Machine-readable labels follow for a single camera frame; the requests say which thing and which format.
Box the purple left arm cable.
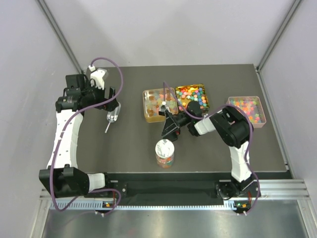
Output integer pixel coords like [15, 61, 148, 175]
[49, 57, 124, 217]

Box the round silver jar lid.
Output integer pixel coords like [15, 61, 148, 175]
[155, 139, 175, 158]

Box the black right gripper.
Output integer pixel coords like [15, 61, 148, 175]
[162, 110, 193, 146]

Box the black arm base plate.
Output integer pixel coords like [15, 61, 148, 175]
[83, 173, 261, 199]

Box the pink candy tin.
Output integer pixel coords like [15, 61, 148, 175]
[227, 96, 266, 128]

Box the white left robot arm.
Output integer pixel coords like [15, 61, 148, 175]
[39, 69, 121, 198]

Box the clear glass jar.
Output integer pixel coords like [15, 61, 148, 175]
[156, 154, 174, 169]

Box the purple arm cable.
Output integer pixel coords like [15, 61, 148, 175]
[49, 57, 124, 217]
[162, 81, 261, 216]

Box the gold popsicle candy tin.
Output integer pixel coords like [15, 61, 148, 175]
[143, 88, 178, 123]

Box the dark green star candy tin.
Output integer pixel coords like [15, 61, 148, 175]
[175, 84, 210, 113]

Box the silver metal scoop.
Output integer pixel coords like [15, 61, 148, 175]
[105, 103, 121, 133]

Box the grey slotted cable duct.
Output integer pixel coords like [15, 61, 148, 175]
[49, 200, 251, 211]

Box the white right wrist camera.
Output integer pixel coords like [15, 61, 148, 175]
[158, 101, 170, 116]

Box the aluminium frame rail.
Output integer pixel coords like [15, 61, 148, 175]
[55, 179, 309, 200]

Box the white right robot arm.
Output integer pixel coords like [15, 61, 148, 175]
[158, 101, 255, 200]

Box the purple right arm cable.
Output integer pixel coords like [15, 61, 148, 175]
[162, 81, 261, 216]

